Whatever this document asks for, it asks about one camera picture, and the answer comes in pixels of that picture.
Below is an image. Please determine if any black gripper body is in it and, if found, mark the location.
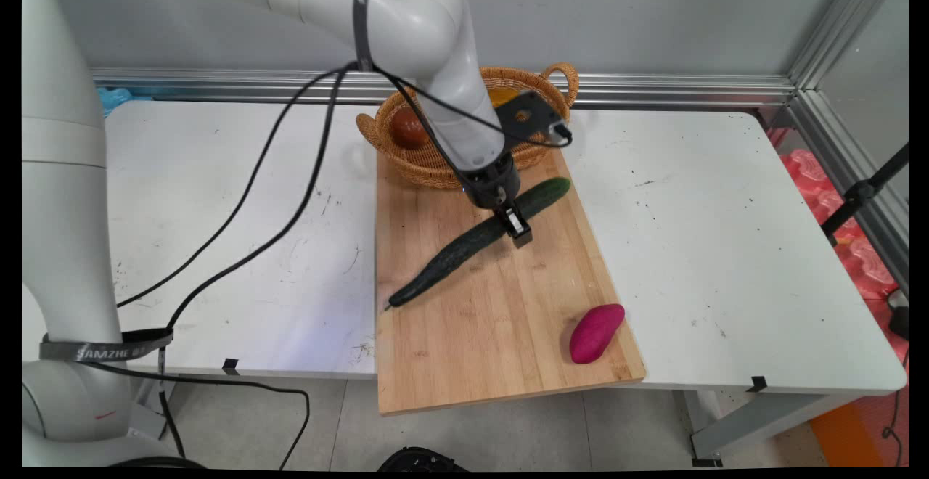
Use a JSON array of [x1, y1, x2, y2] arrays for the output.
[[462, 156, 521, 210]]

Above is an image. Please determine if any long dark green cucumber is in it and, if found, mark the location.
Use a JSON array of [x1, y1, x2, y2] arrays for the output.
[[385, 177, 572, 311]]

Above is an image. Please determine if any woven wicker basket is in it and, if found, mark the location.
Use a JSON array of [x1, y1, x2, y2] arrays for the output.
[[356, 62, 580, 190]]

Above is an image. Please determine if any wooden cutting board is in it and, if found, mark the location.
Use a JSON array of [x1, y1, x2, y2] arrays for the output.
[[375, 147, 647, 416]]

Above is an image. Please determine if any red tomato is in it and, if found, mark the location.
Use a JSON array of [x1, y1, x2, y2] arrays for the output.
[[392, 107, 430, 150]]

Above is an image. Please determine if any purple sweet potato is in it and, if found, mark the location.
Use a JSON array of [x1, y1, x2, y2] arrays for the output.
[[569, 303, 626, 365]]

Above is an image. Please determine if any black round object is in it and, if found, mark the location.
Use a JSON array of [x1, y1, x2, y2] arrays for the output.
[[377, 447, 470, 472]]

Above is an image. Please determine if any pink red foam packing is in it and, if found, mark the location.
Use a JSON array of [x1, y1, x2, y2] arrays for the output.
[[778, 149, 901, 302]]

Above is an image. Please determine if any grey table leg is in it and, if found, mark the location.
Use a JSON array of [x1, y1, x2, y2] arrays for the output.
[[129, 374, 181, 442], [682, 390, 864, 467]]

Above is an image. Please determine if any black tripod stand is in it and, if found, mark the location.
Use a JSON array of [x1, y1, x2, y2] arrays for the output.
[[820, 144, 909, 247]]

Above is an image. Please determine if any orange box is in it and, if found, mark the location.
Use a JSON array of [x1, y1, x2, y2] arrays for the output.
[[809, 401, 891, 467]]

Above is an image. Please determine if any small black device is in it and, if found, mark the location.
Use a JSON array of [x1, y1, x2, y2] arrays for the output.
[[887, 289, 909, 340]]

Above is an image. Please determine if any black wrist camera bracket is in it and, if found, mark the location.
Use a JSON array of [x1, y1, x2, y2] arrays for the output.
[[497, 91, 574, 152]]

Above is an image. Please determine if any black cable with white label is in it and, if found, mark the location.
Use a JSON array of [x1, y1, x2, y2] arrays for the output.
[[156, 64, 480, 459]]

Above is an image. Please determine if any long aluminium frame rail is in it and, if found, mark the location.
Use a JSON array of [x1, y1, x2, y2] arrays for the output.
[[91, 67, 799, 110]]

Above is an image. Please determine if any thin black cable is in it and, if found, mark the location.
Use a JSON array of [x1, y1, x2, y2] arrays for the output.
[[116, 64, 574, 308]]

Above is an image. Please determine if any black floor cable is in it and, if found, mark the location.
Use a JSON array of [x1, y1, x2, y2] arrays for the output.
[[80, 360, 313, 470]]

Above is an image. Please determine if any short aluminium frame rail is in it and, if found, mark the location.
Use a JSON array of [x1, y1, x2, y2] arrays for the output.
[[787, 89, 909, 295]]

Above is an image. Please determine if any aluminium frame post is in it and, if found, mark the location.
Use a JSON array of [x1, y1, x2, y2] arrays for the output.
[[788, 0, 907, 92]]

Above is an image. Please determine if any thin black wire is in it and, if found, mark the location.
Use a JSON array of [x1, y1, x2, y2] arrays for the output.
[[881, 348, 909, 465]]

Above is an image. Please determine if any grey SAMZHE velcro strap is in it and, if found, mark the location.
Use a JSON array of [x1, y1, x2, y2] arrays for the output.
[[39, 328, 175, 362]]

